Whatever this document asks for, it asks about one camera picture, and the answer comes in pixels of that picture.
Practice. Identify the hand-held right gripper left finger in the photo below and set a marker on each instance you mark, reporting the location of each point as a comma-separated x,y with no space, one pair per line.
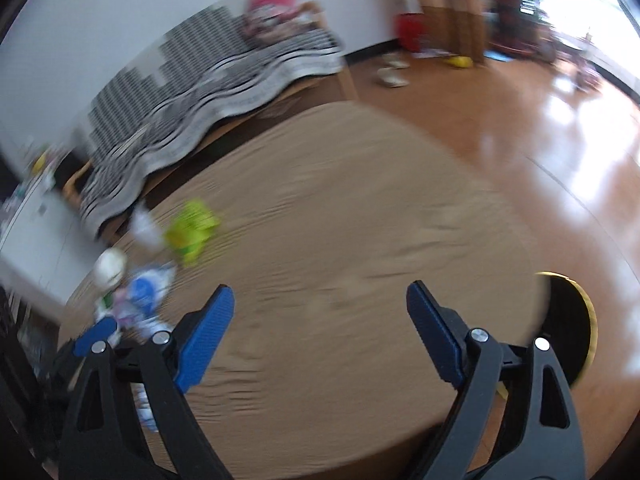
207,330

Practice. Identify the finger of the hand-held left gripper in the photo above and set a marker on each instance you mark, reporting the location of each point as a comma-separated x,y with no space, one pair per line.
97,332

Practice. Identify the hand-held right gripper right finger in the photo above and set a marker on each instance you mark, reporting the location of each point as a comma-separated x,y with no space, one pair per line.
432,327

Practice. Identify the pale purple wrapper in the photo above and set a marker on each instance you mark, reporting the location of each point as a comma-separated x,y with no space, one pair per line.
124,310

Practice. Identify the blue and white wrapper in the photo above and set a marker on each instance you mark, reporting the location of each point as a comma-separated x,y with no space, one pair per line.
145,290

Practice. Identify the green wrapper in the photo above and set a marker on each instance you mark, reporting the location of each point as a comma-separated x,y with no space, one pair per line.
192,230

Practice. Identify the black bin with gold rim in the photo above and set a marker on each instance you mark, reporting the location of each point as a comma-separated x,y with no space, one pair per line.
570,330

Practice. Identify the white cabinet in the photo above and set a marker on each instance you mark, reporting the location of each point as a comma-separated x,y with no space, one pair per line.
40,240

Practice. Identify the round wooden table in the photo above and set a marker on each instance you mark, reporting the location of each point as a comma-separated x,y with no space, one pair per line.
350,240

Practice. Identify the black and white striped blanket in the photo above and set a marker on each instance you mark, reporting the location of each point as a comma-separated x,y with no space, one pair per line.
200,110

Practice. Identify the beige slipper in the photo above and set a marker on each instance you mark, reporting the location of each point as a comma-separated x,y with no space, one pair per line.
392,77
397,61

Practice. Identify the yellow toy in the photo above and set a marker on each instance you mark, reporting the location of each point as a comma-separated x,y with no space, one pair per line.
460,62

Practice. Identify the red bag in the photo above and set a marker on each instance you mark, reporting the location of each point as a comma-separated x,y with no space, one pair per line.
410,32

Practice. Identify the pink doll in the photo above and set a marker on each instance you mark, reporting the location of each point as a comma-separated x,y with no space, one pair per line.
270,15

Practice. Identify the brown curtain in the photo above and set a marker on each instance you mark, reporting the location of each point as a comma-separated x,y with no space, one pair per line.
445,5

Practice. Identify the wooden sofa frame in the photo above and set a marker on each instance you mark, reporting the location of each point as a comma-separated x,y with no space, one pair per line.
295,92

